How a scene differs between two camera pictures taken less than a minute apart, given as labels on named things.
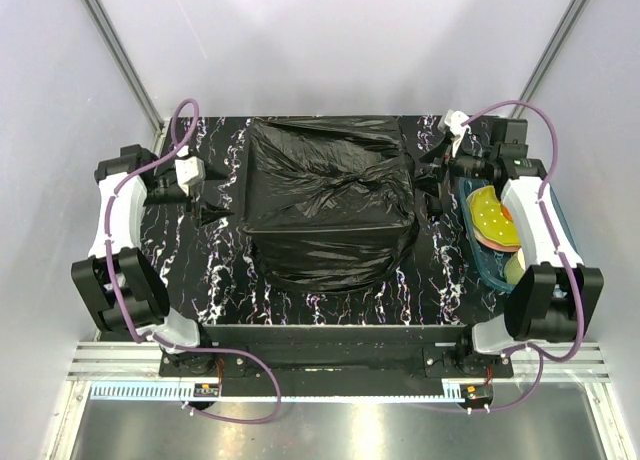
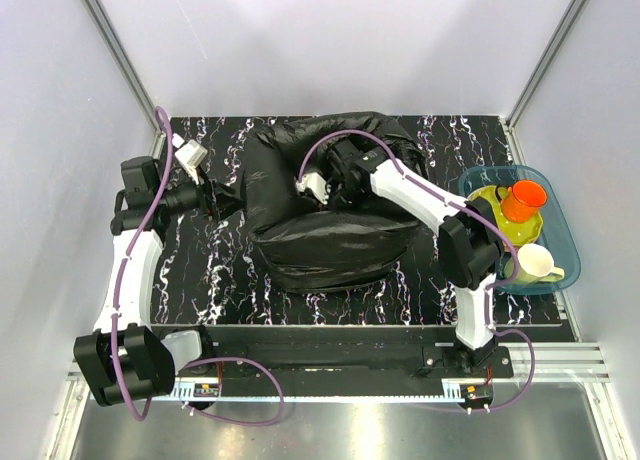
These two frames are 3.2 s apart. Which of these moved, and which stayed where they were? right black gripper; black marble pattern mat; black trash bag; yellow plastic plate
Moved: right black gripper
Stayed: black marble pattern mat; black trash bag; yellow plastic plate
